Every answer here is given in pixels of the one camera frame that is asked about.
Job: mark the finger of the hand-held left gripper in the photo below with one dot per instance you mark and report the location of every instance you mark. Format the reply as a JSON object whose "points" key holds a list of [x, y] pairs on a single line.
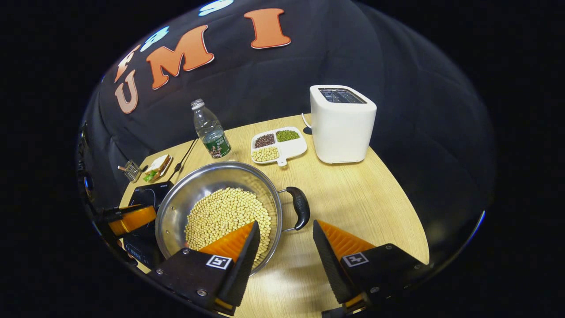
{"points": [[132, 220]]}

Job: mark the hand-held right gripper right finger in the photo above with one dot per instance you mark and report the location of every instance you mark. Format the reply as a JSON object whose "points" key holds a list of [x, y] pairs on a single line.
{"points": [[331, 265]]}

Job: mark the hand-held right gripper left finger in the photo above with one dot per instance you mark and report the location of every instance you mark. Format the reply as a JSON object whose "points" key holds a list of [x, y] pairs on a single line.
{"points": [[242, 265]]}

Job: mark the black induction cooktop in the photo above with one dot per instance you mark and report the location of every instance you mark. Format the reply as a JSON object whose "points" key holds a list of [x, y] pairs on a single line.
{"points": [[148, 192]]}

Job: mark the pile of yellow soybeans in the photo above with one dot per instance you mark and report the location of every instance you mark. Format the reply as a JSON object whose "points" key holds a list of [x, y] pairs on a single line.
{"points": [[220, 216]]}

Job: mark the sandwich on plate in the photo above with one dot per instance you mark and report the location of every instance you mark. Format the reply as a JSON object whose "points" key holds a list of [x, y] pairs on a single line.
{"points": [[158, 168]]}

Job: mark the clear plastic water bottle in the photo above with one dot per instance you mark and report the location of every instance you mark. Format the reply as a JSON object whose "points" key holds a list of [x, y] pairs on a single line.
{"points": [[214, 137]]}

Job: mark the white divided dish of beans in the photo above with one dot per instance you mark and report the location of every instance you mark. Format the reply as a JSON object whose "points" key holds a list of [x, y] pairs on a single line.
{"points": [[293, 148]]}

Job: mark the white toaster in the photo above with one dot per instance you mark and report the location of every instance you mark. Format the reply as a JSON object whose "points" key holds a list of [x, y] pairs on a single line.
{"points": [[342, 132]]}

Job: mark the black backdrop cloth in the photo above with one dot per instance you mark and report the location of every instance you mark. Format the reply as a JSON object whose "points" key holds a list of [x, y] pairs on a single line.
{"points": [[353, 53]]}

